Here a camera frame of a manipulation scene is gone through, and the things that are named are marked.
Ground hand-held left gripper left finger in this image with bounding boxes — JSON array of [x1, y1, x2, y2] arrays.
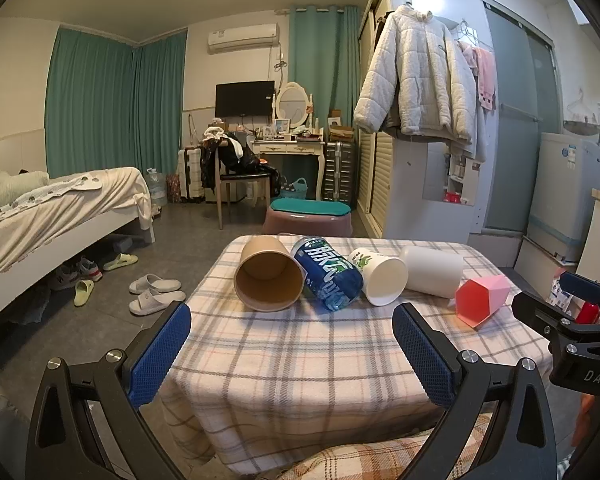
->
[[25, 302, 206, 480]]

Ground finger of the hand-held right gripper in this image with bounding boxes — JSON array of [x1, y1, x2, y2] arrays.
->
[[511, 291, 583, 343], [560, 272, 600, 306]]

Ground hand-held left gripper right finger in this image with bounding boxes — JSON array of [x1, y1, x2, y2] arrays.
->
[[391, 302, 572, 480]]

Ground person's right forearm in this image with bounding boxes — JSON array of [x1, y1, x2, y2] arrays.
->
[[571, 394, 600, 480]]

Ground pink hexagonal cup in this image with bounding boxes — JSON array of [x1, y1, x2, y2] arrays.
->
[[454, 275, 512, 331]]

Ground plain white cup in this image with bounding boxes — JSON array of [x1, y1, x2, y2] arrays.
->
[[399, 245, 464, 299]]

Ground white cup with green print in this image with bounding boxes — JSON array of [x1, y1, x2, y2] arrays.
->
[[348, 247, 410, 307]]

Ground blue printed cup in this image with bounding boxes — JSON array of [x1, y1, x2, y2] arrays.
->
[[292, 236, 365, 312]]

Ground brown paper cup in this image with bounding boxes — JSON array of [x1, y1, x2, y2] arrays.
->
[[234, 236, 306, 314]]

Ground printed small box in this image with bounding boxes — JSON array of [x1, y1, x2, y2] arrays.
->
[[549, 269, 581, 317]]

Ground red container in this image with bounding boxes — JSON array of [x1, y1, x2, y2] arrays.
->
[[575, 302, 600, 326]]

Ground white slipper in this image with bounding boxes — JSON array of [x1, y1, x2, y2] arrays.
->
[[128, 289, 187, 317], [128, 273, 182, 295]]

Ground white washing machine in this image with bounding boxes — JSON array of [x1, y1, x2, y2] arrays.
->
[[526, 131, 600, 265]]

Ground green slipper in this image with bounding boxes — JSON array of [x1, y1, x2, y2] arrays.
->
[[73, 279, 95, 308], [102, 253, 139, 272]]

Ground orange plaid cloth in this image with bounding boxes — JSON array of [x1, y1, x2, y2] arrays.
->
[[287, 427, 483, 480]]

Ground grey sneakers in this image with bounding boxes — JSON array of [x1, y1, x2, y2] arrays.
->
[[49, 257, 104, 292]]

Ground plaid tablecloth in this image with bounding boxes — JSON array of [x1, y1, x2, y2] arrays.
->
[[159, 233, 567, 467]]

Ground white bed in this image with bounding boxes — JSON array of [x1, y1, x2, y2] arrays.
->
[[0, 152, 157, 333]]

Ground large water bottle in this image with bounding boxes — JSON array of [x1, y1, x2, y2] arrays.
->
[[145, 167, 169, 206]]

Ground frosted glass door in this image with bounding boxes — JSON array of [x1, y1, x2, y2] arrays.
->
[[480, 0, 567, 237]]

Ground pink stool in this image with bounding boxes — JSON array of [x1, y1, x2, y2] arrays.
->
[[263, 200, 354, 239]]

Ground white suitcase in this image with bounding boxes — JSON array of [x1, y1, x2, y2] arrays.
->
[[178, 147, 206, 204]]

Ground green cushion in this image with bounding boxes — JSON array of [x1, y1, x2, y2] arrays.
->
[[269, 197, 352, 217]]

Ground white wardrobe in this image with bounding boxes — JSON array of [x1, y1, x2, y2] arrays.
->
[[355, 0, 483, 247]]

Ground wooden chair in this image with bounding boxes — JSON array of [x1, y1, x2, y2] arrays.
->
[[215, 139, 275, 231]]

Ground printed blanket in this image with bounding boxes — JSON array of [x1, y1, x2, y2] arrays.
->
[[0, 174, 105, 223]]

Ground silver suitcase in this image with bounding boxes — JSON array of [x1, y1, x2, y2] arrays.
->
[[323, 140, 357, 207]]

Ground teal plastic basket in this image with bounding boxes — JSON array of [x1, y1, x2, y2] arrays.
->
[[278, 177, 309, 199]]

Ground pile of clothes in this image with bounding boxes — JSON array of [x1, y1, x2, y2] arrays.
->
[[199, 126, 282, 195]]

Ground pink towel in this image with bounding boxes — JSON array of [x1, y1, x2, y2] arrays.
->
[[460, 42, 499, 112]]

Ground light quilt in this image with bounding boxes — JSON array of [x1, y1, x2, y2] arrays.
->
[[0, 154, 51, 213]]

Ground white dressing table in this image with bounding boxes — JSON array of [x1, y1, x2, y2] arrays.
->
[[250, 136, 327, 204]]

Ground cardboard box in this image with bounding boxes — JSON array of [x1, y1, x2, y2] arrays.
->
[[328, 108, 356, 144]]

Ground wide green curtain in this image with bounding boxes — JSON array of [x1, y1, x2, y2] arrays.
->
[[44, 27, 189, 207]]

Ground black television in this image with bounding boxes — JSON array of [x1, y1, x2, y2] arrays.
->
[[215, 80, 276, 119]]

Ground white puffer jacket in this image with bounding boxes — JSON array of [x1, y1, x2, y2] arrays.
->
[[353, 3, 487, 142]]

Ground oval white mirror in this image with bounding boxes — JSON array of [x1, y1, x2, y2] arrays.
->
[[274, 82, 314, 132]]

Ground narrow green curtain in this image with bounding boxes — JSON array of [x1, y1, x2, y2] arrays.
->
[[288, 4, 362, 133]]

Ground white air conditioner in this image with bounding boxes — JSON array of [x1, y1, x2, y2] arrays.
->
[[207, 23, 280, 56]]

